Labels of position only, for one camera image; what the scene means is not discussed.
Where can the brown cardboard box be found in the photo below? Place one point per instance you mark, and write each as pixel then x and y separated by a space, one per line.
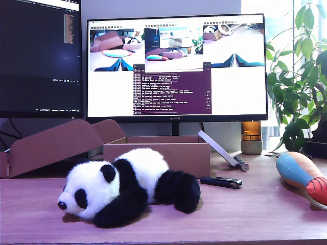
pixel 186 155

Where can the amber glass jar grey base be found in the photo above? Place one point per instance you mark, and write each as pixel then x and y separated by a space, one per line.
pixel 251 132

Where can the dark computer monitor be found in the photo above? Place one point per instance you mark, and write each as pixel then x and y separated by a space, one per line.
pixel 38 63

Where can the brown cardboard lid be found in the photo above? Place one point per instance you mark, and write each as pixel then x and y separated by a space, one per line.
pixel 51 145

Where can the green leafy house plant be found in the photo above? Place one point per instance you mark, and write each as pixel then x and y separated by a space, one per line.
pixel 293 97

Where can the colourful striped plush toy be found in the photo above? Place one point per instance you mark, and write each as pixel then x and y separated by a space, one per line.
pixel 296 171

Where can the black monitor stand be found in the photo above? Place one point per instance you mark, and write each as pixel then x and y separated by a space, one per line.
pixel 176 128

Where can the black and white panda toy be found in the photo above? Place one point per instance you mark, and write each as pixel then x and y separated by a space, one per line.
pixel 92 183

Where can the black USB stick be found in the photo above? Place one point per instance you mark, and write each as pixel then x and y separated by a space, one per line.
pixel 219 182

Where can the bright black-framed computer monitor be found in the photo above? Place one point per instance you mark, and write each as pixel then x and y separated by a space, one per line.
pixel 237 89

